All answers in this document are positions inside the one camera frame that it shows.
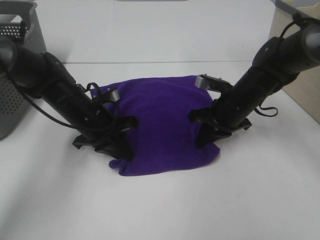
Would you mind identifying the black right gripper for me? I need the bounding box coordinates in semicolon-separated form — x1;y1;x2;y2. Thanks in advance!
187;107;252;148

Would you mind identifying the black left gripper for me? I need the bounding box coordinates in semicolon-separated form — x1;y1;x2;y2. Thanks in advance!
72;116;139;162

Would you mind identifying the purple towel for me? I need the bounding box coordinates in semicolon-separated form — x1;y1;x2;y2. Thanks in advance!
100;75;220;176

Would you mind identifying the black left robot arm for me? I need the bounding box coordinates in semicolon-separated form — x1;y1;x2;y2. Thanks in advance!
0;36;139;162

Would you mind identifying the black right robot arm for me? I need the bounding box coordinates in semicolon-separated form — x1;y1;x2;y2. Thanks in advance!
188;15;320;148

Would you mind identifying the beige storage box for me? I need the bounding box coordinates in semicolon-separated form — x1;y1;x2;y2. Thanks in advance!
268;0;320;122

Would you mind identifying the grey perforated plastic basket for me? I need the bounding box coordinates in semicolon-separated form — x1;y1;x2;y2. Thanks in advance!
0;0;47;139

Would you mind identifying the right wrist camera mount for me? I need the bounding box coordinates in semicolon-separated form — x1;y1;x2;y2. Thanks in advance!
194;74;233;95

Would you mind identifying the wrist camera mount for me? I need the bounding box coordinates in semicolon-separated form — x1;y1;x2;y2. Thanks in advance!
194;74;233;95
76;82;120;104

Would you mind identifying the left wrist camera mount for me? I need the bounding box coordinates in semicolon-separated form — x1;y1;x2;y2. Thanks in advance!
76;82;120;104

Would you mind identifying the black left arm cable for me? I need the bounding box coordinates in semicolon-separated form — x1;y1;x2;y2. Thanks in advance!
0;57;83;130

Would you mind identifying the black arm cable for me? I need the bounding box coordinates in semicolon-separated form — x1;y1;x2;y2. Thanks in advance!
0;57;83;130
257;12;311;118

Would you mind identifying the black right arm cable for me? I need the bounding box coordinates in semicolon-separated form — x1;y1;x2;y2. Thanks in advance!
257;12;311;118

